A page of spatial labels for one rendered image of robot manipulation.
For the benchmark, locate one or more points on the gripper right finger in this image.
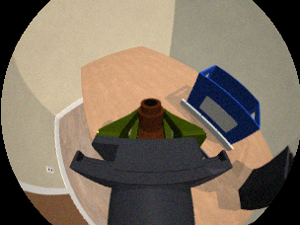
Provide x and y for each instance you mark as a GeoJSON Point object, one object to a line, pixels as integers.
{"type": "Point", "coordinates": [181, 128]}

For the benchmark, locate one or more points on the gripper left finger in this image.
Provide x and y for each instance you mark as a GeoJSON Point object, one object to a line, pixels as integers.
{"type": "Point", "coordinates": [121, 127]}

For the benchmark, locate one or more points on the brown glass bottle with white label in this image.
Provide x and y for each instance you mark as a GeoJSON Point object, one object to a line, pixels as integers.
{"type": "Point", "coordinates": [150, 115]}

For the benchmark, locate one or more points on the blue plastic crate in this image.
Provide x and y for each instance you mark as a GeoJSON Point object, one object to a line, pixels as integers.
{"type": "Point", "coordinates": [209, 97]}

